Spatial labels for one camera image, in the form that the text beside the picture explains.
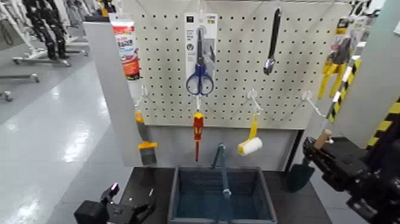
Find grey pillar with hazard stripes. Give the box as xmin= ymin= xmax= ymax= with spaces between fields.
xmin=331 ymin=0 xmax=400 ymax=150

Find yellow handled pliers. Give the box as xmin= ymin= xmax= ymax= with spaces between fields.
xmin=317 ymin=37 xmax=352 ymax=100

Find grey metal base leg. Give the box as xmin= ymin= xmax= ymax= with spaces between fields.
xmin=0 ymin=73 xmax=40 ymax=83

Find yellow handled paint roller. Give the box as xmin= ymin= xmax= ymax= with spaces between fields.
xmin=237 ymin=113 xmax=264 ymax=157

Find black robot on stand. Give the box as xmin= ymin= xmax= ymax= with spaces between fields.
xmin=21 ymin=0 xmax=70 ymax=60

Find white robot on stand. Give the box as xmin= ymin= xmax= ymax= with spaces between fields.
xmin=0 ymin=0 xmax=38 ymax=55

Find blue handled scissors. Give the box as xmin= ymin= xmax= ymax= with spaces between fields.
xmin=186 ymin=27 xmax=215 ymax=96

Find black adjustable wrench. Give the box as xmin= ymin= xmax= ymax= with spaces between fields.
xmin=262 ymin=7 xmax=282 ymax=76

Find red white sealant tube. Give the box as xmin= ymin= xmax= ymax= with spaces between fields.
xmin=110 ymin=14 xmax=143 ymax=101

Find yellow black background object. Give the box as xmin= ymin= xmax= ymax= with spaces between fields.
xmin=99 ymin=0 xmax=117 ymax=18

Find white perforated pegboard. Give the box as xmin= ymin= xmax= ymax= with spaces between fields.
xmin=123 ymin=0 xmax=352 ymax=130

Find black stand post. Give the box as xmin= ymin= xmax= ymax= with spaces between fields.
xmin=282 ymin=129 xmax=305 ymax=173

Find grey metal base frame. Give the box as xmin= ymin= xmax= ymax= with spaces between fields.
xmin=11 ymin=49 xmax=90 ymax=67

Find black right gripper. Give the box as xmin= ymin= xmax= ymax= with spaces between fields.
xmin=302 ymin=136 xmax=376 ymax=194

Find yellow grey paint brush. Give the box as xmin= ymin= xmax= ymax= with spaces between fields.
xmin=135 ymin=111 xmax=159 ymax=166

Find wooden handled green trowel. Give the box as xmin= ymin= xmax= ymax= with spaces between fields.
xmin=286 ymin=129 xmax=333 ymax=194

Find pliers package card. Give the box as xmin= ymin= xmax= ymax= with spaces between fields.
xmin=333 ymin=14 xmax=368 ymax=63

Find red yellow screwdriver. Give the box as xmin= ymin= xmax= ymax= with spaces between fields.
xmin=192 ymin=112 xmax=205 ymax=163

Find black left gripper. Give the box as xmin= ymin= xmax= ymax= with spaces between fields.
xmin=74 ymin=182 xmax=157 ymax=224

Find yellow black hazard strip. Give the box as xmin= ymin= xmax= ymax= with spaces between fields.
xmin=327 ymin=58 xmax=363 ymax=123

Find grey stand side panel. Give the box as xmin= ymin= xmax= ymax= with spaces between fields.
xmin=83 ymin=21 xmax=143 ymax=168

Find blue grey crate with handle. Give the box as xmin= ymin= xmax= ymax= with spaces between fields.
xmin=168 ymin=143 xmax=278 ymax=224

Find white scissors package card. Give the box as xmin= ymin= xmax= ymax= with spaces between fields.
xmin=184 ymin=12 xmax=219 ymax=95

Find grey stand back panel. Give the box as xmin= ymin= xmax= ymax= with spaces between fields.
xmin=140 ymin=125 xmax=299 ymax=172

